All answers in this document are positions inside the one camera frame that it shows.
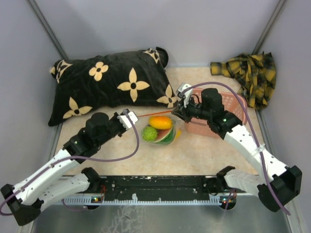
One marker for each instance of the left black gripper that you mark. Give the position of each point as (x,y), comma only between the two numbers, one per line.
(114,117)

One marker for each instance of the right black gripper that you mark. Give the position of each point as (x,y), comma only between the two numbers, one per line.
(183,114)

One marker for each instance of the orange toy fruit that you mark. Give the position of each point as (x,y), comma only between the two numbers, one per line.
(160,122)

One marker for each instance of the pink plastic basket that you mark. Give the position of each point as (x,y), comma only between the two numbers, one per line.
(200,127)

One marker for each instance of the clear zip top bag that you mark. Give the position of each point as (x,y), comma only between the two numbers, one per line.
(177,123)

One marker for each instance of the watermelon slice toy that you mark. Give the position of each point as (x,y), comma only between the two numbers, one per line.
(165,137)

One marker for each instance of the green bumpy toy fruit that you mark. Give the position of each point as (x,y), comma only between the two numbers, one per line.
(149,134)

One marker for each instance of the yellow toy mango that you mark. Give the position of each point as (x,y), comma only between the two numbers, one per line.
(178,133)

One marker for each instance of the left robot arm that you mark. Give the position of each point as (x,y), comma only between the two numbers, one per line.
(23,198)

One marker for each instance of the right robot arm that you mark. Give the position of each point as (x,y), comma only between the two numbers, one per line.
(276,184)

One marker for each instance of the black floral pillow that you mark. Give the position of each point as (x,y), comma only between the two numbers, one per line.
(134,78)

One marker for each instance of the yellow plaid cloth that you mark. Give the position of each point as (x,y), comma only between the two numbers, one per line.
(255,73)

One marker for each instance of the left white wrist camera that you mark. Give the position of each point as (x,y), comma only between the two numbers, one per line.
(127,118)

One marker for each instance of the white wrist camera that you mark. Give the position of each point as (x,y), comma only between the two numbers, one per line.
(127,118)
(184,92)

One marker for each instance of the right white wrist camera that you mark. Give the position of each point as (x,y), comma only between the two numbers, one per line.
(184,92)

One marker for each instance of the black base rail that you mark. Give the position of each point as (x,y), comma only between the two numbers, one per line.
(164,188)

